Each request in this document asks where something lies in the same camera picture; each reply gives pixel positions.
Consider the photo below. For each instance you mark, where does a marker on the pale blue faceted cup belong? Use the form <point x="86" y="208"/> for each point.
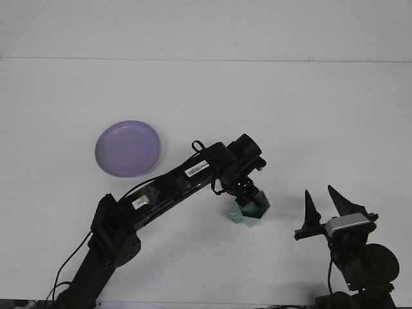
<point x="254" y="215"/>

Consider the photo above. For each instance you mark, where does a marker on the pale purple round plate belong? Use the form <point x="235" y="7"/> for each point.
<point x="127" y="149"/>

